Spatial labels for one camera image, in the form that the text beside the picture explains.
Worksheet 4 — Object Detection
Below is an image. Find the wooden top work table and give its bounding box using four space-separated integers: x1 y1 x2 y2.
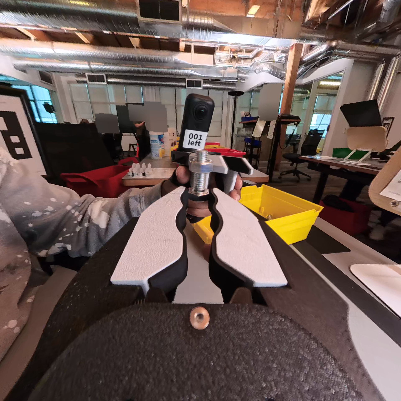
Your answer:
122 157 270 187

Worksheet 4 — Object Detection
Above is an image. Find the wooden desk with black legs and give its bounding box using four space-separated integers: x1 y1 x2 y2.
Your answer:
299 155 392 206

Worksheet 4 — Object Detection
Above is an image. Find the yellow plastic bin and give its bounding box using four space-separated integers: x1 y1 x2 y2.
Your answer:
192 184 324 245

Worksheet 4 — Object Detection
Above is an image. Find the black and white marker board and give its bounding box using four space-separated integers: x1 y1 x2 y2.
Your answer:
0 86 47 176

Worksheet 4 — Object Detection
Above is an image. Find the red storage bag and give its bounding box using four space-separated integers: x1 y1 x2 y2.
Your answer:
319 194 373 236

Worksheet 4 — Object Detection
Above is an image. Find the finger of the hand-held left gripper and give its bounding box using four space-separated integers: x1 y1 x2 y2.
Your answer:
212 154 230 175

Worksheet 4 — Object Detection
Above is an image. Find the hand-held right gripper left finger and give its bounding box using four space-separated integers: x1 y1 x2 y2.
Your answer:
110 186 189 294

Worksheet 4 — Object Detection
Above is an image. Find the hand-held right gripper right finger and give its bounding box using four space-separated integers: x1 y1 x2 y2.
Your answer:
208 187 288 296

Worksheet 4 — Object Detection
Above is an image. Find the green plastic bin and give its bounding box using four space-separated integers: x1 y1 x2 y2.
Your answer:
332 148 373 161

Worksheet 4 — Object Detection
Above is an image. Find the tall black standing desk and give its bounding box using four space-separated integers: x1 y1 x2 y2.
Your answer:
240 114 301 171

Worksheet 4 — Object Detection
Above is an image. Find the printed instruction sheet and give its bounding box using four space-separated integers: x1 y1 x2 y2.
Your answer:
379 171 401 201

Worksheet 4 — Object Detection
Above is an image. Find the wooden and white document stand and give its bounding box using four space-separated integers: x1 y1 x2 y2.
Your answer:
350 154 401 317

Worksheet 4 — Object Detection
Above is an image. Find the wooden support post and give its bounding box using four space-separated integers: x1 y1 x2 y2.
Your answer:
274 43 303 172

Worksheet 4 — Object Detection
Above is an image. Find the white wipes canister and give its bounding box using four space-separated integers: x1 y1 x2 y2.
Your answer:
150 132 165 160

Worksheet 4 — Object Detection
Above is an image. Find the black partition panel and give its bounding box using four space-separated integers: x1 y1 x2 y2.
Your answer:
34 122 115 186

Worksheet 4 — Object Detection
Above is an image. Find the red plastic bin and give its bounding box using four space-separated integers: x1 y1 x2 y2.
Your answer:
205 147 246 158

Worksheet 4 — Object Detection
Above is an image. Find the black floor lamp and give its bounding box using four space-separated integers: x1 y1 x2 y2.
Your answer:
228 91 245 149

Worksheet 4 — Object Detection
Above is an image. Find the person's left forearm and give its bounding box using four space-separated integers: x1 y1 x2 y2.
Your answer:
0 147 164 260

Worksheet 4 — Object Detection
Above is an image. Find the black office chair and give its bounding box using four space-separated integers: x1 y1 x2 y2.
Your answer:
279 129 325 182

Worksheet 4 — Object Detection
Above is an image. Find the silver hex nut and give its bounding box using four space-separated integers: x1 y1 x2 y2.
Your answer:
189 156 214 173

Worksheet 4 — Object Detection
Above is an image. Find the person's left hand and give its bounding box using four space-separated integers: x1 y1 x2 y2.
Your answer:
161 165 244 220

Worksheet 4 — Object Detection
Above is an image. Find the red tote bag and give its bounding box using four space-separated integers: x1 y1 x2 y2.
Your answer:
60 157 139 198

